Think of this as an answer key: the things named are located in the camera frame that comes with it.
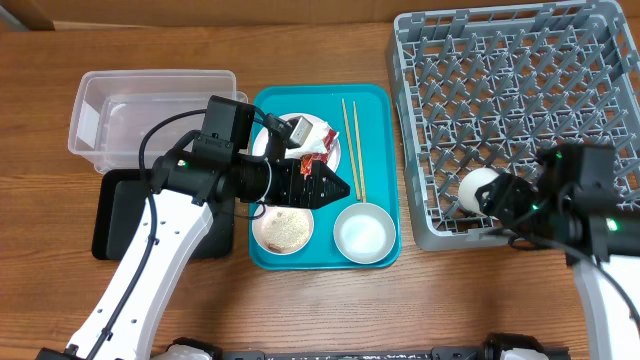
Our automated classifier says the left black cable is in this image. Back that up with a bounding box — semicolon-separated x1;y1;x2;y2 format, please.
138;108;209;201

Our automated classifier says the black plastic tray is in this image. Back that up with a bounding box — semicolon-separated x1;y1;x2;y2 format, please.
91;169;235;261

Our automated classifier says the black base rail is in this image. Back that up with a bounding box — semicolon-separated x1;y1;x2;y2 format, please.
149;332;571;360

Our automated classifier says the right black cable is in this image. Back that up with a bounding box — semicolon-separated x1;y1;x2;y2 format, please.
487;224;640;331

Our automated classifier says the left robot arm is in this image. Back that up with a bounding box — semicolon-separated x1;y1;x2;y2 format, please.
37;96;350;359

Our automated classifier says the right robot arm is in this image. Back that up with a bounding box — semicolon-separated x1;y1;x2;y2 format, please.
459;144;639;359

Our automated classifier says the clear plastic bin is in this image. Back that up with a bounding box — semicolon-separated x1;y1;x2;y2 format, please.
67;69;248;174

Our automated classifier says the red snack wrapper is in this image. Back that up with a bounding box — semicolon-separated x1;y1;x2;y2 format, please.
300;129;339;176

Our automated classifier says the grey dishwasher rack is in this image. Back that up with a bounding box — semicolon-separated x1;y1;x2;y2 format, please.
387;0;639;251

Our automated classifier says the small pink plate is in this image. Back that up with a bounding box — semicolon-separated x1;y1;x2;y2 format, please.
252;206;314;255

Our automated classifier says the white napkin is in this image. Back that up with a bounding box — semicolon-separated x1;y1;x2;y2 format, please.
308;121;331;154

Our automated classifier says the large white plate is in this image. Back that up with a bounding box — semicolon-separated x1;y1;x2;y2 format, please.
280;113;341;175

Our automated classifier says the small white cup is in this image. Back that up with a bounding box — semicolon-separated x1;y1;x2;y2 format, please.
458;168;499;215

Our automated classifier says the teal serving tray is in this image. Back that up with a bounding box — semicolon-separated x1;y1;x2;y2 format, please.
249;84;402;271

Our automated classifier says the black cable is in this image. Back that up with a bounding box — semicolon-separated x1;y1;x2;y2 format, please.
487;224;640;331
138;108;209;201

